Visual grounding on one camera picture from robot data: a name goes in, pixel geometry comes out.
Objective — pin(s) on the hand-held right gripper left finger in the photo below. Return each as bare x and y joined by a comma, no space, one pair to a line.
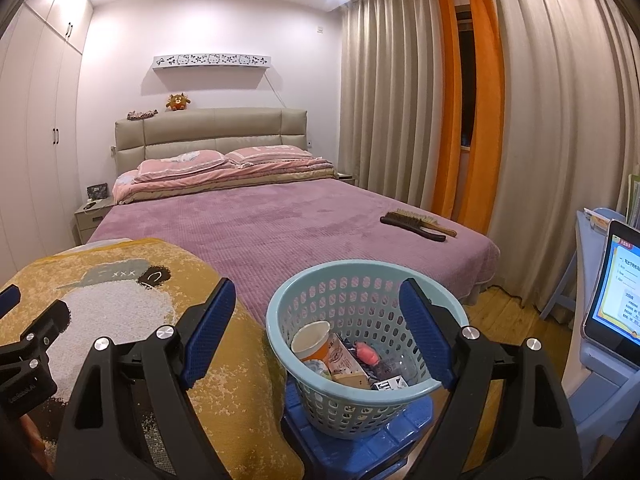
210,330

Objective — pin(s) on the dark frilly headband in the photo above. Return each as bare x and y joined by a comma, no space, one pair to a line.
142,114

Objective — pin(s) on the beige padded headboard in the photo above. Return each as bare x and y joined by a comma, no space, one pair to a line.
215,130

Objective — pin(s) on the wooden bed brush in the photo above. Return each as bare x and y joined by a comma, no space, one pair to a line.
425,217

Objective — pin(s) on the tablet with lit screen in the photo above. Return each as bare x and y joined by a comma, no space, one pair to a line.
620,285

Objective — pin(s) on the blue plastic stool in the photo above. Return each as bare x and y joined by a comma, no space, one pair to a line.
350,455

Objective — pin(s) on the grey nightstand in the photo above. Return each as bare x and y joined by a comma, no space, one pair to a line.
90,222
346,178

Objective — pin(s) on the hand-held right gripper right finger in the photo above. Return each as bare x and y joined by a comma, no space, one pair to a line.
425,332

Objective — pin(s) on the folded pink quilt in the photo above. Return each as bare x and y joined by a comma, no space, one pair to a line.
225,182

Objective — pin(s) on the purple bedspread bed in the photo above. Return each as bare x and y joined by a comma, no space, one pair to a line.
300,225

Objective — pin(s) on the small pink wrapper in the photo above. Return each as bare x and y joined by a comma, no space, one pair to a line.
366,354

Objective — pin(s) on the dark window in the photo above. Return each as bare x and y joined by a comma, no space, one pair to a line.
465,75

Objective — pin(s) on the beige printed packet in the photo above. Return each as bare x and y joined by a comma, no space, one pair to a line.
347,362

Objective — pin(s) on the green upright books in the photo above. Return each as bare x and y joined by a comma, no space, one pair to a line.
634,200

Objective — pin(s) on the white milk carton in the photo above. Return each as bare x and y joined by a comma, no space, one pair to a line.
390,384

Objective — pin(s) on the white cutout wall shelf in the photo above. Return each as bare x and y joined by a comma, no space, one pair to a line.
212,60

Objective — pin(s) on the beige curtain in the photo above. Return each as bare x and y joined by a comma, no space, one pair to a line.
560,110
390,100

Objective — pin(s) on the dark bed brush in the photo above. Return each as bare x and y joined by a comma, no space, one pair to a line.
415,229

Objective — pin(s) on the pink pillow with white print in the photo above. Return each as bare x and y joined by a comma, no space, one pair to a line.
185,162

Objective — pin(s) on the plain pink pillow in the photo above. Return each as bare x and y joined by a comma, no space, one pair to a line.
270,154

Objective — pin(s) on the small dark device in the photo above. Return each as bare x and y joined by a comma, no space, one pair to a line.
90,205

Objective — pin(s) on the white wardrobe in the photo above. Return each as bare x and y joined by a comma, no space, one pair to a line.
40,135

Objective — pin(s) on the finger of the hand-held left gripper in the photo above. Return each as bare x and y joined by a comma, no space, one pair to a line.
47,322
9,301

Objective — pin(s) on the orange paper cup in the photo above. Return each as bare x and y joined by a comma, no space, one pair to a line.
310,340

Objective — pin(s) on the light blue plastic basket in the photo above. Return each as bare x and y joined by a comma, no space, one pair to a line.
350,410

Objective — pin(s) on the brown plush toy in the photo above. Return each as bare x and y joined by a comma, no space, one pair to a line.
179,102

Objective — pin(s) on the orange curtain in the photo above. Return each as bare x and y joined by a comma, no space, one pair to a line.
485,110
447,110

